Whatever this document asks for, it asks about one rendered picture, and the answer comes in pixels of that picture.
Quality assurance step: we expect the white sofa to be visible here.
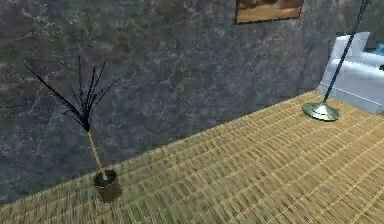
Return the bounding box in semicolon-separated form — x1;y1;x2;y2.
315;31;384;115

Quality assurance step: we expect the dark potted house plant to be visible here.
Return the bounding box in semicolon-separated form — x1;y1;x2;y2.
0;55;124;204

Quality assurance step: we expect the blue floor lamp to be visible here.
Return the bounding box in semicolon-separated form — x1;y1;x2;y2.
301;0;372;122

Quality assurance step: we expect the framed orange wall picture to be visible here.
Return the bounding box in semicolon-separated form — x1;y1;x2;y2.
234;0;305;25

